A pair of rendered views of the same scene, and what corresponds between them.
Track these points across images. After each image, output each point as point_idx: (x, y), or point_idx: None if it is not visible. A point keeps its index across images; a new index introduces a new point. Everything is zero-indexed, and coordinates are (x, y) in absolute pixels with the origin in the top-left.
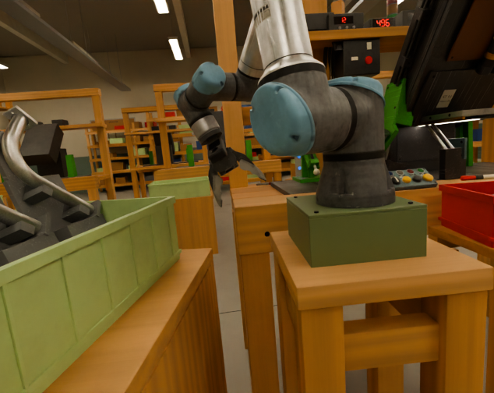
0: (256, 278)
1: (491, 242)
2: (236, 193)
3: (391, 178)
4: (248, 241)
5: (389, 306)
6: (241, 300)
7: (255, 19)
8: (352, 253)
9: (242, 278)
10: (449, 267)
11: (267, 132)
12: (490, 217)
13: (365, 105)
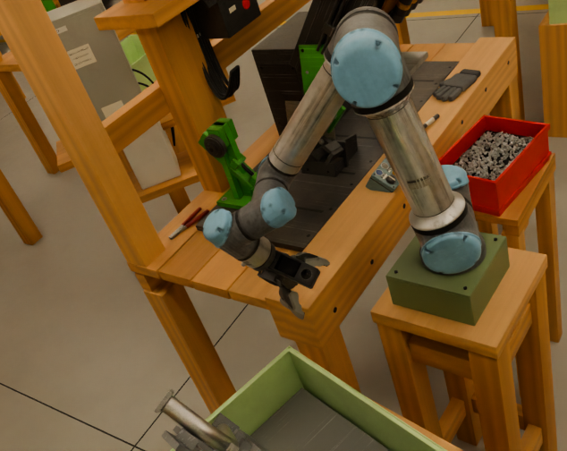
0: (337, 356)
1: (497, 213)
2: (197, 276)
3: (385, 177)
4: (325, 329)
5: None
6: (214, 392)
7: (410, 182)
8: (486, 298)
9: (328, 367)
10: (531, 269)
11: (448, 264)
12: (494, 196)
13: (469, 197)
